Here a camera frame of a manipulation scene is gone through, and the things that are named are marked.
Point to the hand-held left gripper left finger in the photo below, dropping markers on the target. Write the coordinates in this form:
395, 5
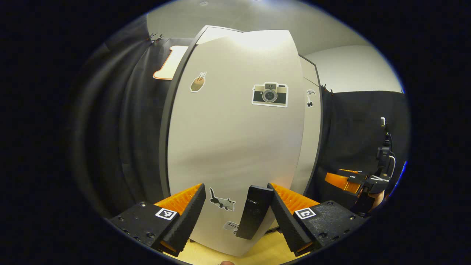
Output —
189, 217

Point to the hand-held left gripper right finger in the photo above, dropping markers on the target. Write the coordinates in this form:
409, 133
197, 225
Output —
281, 217

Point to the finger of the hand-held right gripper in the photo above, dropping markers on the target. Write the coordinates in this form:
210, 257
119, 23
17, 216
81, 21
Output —
353, 180
349, 171

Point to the grey shoe cabinet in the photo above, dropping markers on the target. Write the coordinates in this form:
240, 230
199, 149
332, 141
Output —
163, 147

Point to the light grey cabinet door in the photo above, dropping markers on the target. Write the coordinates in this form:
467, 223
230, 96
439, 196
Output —
228, 147
311, 147

